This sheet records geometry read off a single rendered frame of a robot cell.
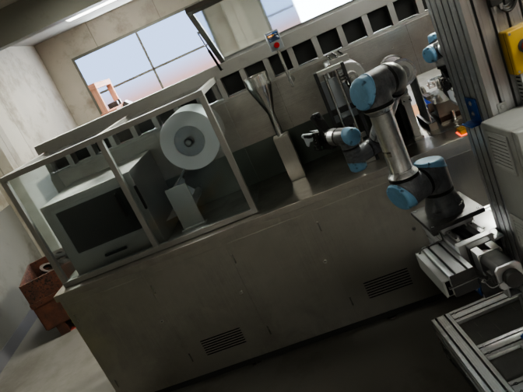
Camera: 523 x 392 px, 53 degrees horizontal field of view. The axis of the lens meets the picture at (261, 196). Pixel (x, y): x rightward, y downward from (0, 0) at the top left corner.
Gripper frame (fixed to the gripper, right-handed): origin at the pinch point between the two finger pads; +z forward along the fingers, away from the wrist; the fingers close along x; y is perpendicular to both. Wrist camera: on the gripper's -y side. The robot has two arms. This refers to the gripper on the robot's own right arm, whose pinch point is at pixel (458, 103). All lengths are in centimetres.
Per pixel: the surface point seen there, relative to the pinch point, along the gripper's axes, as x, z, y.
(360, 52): 29, -34, 56
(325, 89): 56, -29, 13
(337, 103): 53, -20, 13
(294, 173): 89, 10, 30
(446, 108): 1.5, 5.7, 19.5
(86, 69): 410, -122, 672
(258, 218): 112, 16, -6
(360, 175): 56, 15, -4
